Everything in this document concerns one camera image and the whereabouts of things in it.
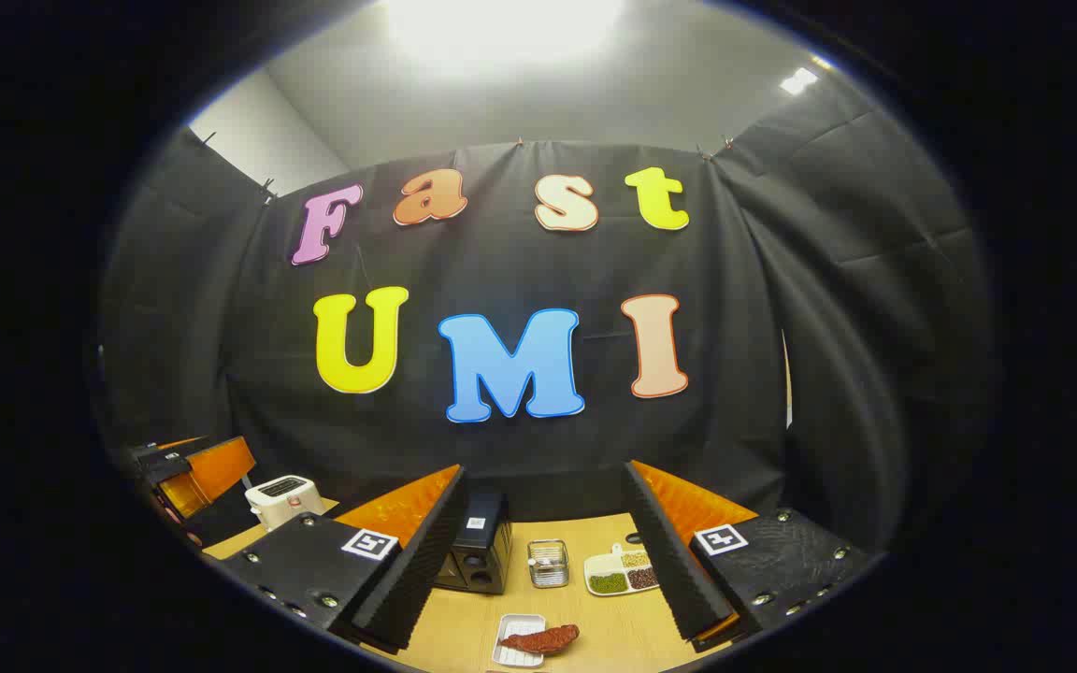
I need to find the white divided bean plate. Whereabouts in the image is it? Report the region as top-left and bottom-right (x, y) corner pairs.
(583, 544), (661, 597)

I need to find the black electric oven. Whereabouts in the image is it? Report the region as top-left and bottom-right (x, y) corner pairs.
(434, 488), (513, 595)

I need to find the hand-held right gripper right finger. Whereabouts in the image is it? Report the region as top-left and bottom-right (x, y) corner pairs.
(621, 460), (876, 653)

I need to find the white toaster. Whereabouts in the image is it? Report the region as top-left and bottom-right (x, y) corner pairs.
(245, 475), (326, 532)

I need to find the clear glass container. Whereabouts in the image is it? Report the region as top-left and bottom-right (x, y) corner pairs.
(526, 538), (570, 590)

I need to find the white rectangular tray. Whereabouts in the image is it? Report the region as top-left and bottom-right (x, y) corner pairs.
(492, 613), (549, 668)

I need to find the black backdrop cloth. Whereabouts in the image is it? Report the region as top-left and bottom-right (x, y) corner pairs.
(94, 70), (1002, 562)

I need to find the red meat strip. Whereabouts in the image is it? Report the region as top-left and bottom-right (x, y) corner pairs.
(499, 623), (581, 654)

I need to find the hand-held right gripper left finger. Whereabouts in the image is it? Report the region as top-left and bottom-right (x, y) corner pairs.
(221, 465), (467, 655)

